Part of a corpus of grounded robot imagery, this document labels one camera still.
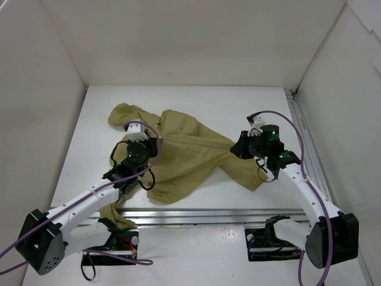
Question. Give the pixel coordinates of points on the olive yellow hooded jacket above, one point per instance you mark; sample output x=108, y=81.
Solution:
x=190, y=152

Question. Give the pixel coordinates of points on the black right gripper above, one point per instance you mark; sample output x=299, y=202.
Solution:
x=240, y=146

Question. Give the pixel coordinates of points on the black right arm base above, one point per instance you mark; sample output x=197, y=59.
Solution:
x=261, y=246

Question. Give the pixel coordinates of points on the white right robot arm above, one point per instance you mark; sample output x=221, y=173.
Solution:
x=332, y=236

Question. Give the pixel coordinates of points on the aluminium rail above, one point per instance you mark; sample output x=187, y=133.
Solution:
x=194, y=217
x=312, y=161

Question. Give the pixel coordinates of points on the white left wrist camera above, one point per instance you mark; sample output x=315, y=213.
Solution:
x=135, y=131

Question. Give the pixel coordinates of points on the aluminium right side rail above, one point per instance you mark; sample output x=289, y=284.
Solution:
x=312, y=161

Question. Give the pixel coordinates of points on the aluminium front rail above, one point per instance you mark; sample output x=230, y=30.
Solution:
x=194, y=217

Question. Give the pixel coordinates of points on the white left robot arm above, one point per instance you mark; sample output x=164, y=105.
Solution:
x=46, y=238

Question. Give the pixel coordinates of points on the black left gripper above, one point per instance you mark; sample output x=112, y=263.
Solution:
x=153, y=143

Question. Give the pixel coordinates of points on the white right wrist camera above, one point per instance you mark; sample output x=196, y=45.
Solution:
x=256, y=122

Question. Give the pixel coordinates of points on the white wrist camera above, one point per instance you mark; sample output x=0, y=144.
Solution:
x=135, y=131
x=256, y=122

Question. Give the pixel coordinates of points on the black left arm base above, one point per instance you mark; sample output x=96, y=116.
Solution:
x=125, y=246

